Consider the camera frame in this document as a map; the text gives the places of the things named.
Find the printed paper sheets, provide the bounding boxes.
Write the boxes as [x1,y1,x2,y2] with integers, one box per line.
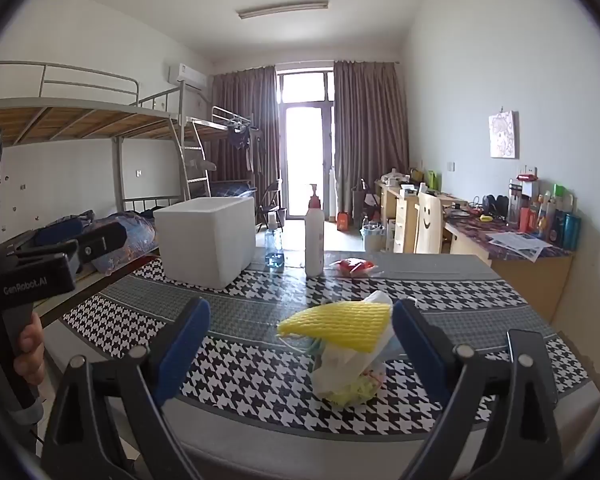
[486,230,554,263]

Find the clear blue spray bottle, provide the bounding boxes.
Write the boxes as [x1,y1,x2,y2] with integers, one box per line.
[264,212,286,273]

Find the row of toiletry bottles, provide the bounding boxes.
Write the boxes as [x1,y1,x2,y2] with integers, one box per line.
[507,182,584,251]

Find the black trolley cart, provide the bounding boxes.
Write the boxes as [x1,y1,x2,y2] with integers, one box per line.
[352,178,381,222]

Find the person's left hand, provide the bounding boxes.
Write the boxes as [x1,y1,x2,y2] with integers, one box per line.
[16,315,46,387]

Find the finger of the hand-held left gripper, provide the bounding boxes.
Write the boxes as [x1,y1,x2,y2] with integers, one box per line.
[0,222,128,266]

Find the white plastic bag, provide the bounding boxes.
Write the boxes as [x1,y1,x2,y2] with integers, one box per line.
[311,290,397,397]

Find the wooden smiley chair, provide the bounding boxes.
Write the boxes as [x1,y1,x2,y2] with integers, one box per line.
[413,191,449,255]

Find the large metal bunk bed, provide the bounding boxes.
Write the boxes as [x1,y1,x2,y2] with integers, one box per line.
[0,60,192,311]

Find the red snack packet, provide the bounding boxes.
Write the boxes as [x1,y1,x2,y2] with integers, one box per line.
[329,257,381,279]

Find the metal bed ladder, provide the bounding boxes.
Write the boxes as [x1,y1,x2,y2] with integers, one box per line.
[179,120,214,202]

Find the white air conditioner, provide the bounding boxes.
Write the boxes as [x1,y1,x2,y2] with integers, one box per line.
[168,63,207,92]

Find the plastic bag with green contents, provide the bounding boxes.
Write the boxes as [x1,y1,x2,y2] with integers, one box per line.
[325,369,382,406]

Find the houndstooth tablecloth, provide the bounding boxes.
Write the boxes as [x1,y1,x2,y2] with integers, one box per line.
[60,252,600,442]

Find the white trash bin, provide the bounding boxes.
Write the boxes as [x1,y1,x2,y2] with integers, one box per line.
[359,223,387,254]

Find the black headphones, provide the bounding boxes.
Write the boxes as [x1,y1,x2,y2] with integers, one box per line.
[482,193,511,221]

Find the wooden desk with boxes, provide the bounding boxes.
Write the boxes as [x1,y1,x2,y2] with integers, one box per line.
[375,179,427,254]

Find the white foam box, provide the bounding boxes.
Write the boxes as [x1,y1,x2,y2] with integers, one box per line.
[153,196,257,289]

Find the wooden desk with cover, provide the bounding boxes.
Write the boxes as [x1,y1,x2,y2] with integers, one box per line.
[442,205,577,323]

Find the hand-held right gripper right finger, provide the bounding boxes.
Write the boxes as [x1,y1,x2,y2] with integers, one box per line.
[391,299,563,480]

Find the blue orange quilt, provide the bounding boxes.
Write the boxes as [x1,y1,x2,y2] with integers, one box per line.
[34,209,159,273]

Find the white red pump bottle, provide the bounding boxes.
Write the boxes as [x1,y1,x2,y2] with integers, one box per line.
[304,183,326,277]

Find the glass balcony door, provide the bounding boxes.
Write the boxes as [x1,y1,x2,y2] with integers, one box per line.
[275,63,337,219]

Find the pink wall poster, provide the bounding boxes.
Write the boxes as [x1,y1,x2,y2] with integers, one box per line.
[488,109,520,160]

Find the brown curtain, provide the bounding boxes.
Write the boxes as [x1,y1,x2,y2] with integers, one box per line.
[212,66,280,211]
[333,60,410,221]

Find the patterned desk cover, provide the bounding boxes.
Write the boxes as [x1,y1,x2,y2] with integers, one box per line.
[450,211,577,262]

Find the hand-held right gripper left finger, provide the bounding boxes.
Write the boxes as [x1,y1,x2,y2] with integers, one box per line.
[40,296,212,480]

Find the ceiling tube light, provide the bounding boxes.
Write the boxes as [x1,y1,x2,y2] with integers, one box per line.
[237,0,329,20]

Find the black folding chair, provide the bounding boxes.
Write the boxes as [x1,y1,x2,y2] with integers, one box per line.
[256,179,286,222]

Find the dark hanging clothes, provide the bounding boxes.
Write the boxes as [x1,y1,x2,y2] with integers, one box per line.
[227,122,262,152]

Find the small metal bunk bed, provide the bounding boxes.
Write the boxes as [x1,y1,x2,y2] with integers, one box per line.
[185,105,262,211]

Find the yellow foam net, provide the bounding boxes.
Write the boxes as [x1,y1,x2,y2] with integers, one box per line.
[276,301,392,353]

